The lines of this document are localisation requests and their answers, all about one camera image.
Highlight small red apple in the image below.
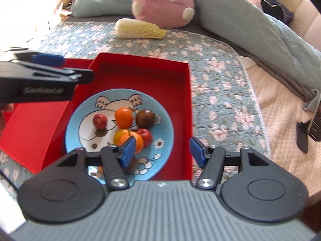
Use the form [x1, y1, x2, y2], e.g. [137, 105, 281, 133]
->
[137, 128, 153, 147]
[92, 114, 108, 130]

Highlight small round orange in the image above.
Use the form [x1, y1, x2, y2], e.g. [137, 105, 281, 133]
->
[113, 129, 130, 146]

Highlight dark tomato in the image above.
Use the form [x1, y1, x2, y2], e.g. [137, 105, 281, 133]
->
[135, 109, 156, 130]

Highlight black clip object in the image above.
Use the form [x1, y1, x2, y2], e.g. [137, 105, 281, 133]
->
[296, 113, 320, 153]

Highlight dark blue clothing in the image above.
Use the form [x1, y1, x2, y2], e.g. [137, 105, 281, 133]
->
[261, 0, 294, 25]

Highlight pink plush rabbit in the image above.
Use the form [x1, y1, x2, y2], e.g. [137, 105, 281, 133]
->
[132, 0, 195, 28]

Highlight napa cabbage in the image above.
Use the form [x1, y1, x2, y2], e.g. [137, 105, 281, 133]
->
[115, 18, 168, 39]

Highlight blue cartoon plate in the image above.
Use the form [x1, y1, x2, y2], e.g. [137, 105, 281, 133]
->
[65, 89, 174, 183]

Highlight cardboard box with bowl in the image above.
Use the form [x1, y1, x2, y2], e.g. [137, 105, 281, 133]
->
[56, 0, 73, 20]

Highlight floral quilted bedspread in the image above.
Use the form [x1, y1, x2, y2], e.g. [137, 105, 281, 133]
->
[1, 22, 271, 187]

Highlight padded beige headboard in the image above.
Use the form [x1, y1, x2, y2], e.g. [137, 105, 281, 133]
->
[278, 0, 321, 51]

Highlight large red tray box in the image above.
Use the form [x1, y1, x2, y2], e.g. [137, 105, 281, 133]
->
[1, 59, 91, 173]

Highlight teal rolled duvet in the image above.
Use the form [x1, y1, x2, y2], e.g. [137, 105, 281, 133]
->
[71, 0, 320, 111]

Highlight tangerine with stem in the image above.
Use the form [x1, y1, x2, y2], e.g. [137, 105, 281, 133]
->
[129, 131, 144, 154]

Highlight small red tray box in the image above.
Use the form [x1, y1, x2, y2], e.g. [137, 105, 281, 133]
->
[39, 53, 192, 180]

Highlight yellow orange kumquat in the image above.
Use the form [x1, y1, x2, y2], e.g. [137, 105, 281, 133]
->
[115, 107, 133, 129]

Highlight person's hand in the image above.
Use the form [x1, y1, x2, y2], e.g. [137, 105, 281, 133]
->
[0, 103, 14, 131]

